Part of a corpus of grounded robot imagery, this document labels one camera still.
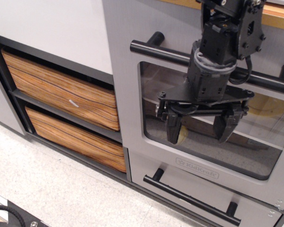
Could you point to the black oven door handle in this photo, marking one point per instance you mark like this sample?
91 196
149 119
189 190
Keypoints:
152 48

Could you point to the upper wood-grain fabric bin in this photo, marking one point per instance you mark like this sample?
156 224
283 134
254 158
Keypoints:
87 101

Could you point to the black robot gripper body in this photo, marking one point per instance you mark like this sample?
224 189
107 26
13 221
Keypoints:
205 93

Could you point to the wood-grain fabric bin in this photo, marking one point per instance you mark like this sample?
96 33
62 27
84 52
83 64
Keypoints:
98 148
87 101

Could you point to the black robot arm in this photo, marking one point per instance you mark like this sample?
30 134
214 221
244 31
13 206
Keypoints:
219 62

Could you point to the grey toy oven door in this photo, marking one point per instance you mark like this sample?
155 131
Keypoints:
244 166

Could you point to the grey oven rack tray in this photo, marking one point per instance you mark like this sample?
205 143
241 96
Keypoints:
263 129

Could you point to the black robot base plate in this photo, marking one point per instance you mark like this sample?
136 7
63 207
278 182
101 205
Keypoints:
29 219

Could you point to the yellow toy lemon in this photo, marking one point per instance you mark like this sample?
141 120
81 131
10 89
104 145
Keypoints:
182 134

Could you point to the grey toy kitchen cabinet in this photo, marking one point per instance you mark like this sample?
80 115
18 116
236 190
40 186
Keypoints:
71 36

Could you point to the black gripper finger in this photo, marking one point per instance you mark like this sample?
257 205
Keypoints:
226 122
173 126

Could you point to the grey lower drawer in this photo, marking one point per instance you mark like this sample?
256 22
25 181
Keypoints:
251 213

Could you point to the yellow round toy plate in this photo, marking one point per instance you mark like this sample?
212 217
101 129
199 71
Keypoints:
262 105

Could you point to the lower wood-grain fabric bin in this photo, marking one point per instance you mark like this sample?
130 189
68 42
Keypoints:
98 148

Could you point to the black drawer handle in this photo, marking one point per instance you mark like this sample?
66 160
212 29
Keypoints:
227 216

